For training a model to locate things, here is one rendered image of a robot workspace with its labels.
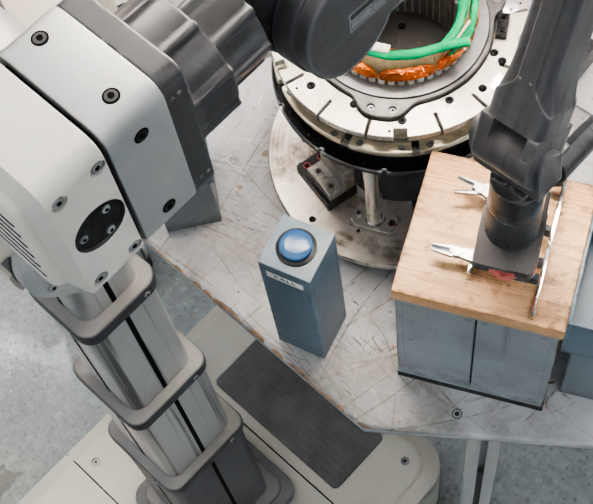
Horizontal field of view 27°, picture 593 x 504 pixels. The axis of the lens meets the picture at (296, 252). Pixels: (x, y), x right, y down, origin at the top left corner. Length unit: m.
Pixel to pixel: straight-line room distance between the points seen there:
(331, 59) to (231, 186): 1.09
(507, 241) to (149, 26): 0.69
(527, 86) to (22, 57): 0.57
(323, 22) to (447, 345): 0.87
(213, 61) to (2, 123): 0.12
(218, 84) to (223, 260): 1.09
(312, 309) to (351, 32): 0.83
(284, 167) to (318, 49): 1.08
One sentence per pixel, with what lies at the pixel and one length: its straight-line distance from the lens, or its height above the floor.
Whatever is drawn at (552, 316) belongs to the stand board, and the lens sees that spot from 1.42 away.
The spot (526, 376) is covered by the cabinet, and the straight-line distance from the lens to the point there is 1.59.
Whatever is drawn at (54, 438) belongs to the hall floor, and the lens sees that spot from 2.59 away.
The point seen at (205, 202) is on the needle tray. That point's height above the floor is 0.84.
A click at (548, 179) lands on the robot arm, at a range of 1.21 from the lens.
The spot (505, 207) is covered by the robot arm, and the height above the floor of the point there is 1.27.
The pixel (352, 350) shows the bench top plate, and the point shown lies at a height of 0.78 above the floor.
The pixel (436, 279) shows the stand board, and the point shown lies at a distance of 1.44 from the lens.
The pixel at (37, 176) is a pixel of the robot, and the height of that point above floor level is 1.84.
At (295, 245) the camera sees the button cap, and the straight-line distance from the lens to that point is 1.48.
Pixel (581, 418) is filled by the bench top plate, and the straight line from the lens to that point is 1.69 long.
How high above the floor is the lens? 2.37
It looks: 64 degrees down
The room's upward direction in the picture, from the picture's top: 12 degrees counter-clockwise
